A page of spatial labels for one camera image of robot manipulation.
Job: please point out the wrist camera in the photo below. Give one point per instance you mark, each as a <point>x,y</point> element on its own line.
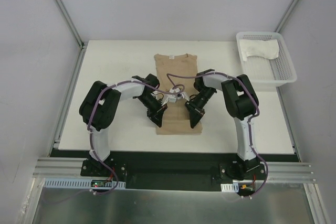
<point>183,95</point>
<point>168,98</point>

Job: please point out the rolled white t shirt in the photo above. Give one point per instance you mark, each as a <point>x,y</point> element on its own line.
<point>267,49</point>

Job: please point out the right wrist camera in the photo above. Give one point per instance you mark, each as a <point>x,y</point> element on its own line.
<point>183,95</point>

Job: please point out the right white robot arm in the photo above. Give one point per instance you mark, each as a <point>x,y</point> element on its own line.
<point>241,103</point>

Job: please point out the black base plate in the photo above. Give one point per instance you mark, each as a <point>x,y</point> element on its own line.
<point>174,171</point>

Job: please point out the aluminium frame post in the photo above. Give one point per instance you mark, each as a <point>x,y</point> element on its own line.
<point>286,16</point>
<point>70,24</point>

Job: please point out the right white cable duct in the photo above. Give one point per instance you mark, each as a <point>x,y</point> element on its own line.
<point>230,188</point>

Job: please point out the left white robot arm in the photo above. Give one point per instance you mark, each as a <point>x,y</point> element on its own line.
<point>100,105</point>

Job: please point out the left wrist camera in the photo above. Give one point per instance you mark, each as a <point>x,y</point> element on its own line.
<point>168,98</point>

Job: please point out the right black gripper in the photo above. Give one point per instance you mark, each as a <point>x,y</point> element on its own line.
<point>195,112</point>

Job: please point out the right aluminium frame post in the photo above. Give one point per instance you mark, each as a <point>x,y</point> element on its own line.
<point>286,16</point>

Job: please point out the beige t shirt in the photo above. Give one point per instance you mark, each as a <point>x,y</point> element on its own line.
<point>173,70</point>

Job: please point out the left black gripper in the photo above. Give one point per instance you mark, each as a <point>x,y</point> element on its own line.
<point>157,113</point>

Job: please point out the white plastic basket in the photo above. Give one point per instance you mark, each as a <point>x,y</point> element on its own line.
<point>267,74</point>

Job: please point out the aluminium front rail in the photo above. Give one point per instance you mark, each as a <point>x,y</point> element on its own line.
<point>279,172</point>

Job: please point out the left aluminium frame post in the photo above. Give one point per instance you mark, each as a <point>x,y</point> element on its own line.
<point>70,24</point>

